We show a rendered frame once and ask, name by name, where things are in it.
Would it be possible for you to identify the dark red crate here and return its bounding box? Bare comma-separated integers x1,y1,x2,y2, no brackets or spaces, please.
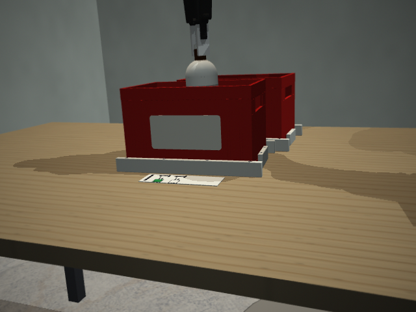
120,79,266,161
218,73,295,138

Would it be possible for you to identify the white paper strip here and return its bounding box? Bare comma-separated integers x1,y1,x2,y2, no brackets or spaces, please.
138,174,224,187

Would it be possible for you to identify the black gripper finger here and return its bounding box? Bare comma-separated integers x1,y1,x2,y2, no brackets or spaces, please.
183,0,196,57
193,0,212,56

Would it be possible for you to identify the white bottle with grey label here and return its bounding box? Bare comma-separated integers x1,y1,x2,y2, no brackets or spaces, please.
185,44,218,87

